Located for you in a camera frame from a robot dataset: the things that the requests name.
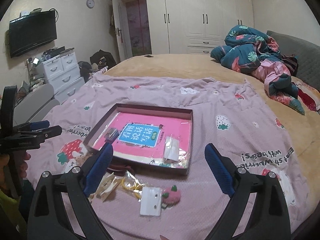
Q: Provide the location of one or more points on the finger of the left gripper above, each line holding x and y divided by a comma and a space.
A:
37, 136
33, 126

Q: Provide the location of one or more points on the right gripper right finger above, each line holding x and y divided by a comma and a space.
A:
269, 218

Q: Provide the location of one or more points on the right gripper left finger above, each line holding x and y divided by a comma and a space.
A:
48, 217

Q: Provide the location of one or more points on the pink strawberry hair clip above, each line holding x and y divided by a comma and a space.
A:
170, 196

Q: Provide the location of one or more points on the yellow hair ties bag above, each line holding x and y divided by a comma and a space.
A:
130, 184

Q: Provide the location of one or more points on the grey chair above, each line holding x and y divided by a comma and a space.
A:
36, 105

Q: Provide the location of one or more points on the white drawer cabinet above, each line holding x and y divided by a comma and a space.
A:
62, 72

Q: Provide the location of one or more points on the small blue hair comb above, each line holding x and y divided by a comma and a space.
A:
111, 134

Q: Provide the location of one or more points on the pink strawberry blanket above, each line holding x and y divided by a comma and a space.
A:
232, 117

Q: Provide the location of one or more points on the tan bed sheet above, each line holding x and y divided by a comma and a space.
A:
303, 129

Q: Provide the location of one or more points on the black bag on floor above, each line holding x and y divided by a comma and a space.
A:
103, 59

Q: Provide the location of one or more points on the white earring card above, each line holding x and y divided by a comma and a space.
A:
151, 200

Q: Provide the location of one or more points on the clear bag earring card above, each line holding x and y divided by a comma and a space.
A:
171, 149

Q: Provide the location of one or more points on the pink book in plastic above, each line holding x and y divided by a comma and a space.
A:
147, 139

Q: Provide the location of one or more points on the white door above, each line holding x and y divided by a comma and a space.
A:
122, 30

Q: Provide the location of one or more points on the grey padded headboard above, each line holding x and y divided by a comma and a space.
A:
307, 55

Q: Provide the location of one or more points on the teal floral quilt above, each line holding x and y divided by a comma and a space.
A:
251, 52

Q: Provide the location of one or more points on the white wardrobe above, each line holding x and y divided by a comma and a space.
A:
194, 26

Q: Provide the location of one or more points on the black wall television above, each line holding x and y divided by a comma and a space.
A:
32, 31

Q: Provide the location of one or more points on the round wall clock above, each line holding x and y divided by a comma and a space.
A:
90, 4

